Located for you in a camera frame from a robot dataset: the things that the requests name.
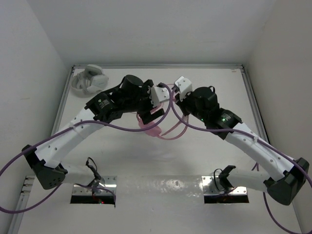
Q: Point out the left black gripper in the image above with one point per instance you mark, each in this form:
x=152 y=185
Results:
x=144 y=90

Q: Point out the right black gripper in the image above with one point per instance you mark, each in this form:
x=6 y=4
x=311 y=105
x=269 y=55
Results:
x=181 y=100

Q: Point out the pink headphones with cable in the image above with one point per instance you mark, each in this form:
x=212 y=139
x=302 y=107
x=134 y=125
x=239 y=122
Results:
x=157 y=131

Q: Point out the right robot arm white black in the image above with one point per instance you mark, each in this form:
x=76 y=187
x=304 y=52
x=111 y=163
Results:
x=283 y=176

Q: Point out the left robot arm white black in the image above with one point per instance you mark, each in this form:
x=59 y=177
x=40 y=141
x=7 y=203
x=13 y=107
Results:
x=46 y=160

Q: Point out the white grey headphones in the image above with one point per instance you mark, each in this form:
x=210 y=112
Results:
x=89 y=82

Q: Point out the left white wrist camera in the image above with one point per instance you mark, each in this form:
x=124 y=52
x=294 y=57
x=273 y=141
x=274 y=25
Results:
x=159 y=95

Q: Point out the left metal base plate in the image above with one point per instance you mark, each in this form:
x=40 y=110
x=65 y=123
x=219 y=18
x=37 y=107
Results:
x=106 y=186

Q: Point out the metal base plate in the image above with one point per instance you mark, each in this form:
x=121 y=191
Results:
x=106 y=186
x=212 y=187

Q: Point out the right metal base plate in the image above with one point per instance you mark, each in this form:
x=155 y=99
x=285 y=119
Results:
x=212 y=187

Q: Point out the aluminium table frame rail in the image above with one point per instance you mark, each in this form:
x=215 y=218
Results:
x=159 y=187

